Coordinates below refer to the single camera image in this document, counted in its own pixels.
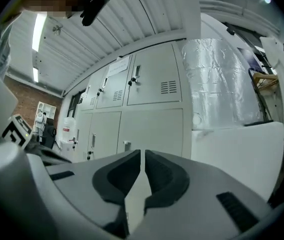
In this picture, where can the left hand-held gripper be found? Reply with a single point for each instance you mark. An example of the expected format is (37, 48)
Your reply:
(17, 131)

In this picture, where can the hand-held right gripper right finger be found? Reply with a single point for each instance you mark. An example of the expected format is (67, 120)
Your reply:
(207, 196)

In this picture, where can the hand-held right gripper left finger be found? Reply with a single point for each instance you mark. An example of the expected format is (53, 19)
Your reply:
(81, 184)

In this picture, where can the grey metal locker cabinet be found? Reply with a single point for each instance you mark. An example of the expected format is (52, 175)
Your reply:
(104, 126)

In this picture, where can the white humanoid robot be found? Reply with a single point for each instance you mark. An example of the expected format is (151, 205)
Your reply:
(41, 122)

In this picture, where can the black office chair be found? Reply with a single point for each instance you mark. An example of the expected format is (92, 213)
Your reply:
(49, 134)

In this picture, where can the white cubby shelf unit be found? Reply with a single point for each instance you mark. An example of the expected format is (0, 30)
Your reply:
(47, 107)

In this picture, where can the clear water jug red label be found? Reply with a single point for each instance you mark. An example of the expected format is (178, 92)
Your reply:
(69, 129)

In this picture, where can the white foam box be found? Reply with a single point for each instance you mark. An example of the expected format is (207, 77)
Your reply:
(237, 154)

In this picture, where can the short ceiling strip light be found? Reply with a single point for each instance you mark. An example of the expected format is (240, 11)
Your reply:
(35, 74)

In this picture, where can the long ceiling strip light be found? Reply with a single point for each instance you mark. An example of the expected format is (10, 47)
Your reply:
(39, 31)

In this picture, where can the white paper notice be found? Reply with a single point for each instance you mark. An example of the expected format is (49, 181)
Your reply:
(118, 67)

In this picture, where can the black clothes rack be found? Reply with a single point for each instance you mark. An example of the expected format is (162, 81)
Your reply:
(264, 77)

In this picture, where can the black window frame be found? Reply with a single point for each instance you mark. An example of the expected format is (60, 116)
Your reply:
(72, 104)

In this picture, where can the black head-worn camera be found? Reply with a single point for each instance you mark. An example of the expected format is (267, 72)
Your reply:
(94, 9)

